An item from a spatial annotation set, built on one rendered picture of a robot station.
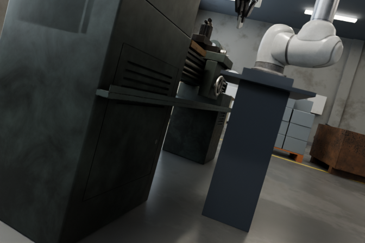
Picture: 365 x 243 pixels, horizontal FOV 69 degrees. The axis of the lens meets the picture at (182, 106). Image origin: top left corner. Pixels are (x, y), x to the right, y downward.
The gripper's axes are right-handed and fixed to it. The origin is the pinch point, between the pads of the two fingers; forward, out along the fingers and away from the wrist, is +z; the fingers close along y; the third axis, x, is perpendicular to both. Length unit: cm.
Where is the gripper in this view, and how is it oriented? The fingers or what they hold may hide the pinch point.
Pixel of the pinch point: (240, 21)
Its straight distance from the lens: 142.7
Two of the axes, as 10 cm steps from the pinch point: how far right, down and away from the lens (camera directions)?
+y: -6.5, -5.8, 4.9
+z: -0.2, 6.6, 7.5
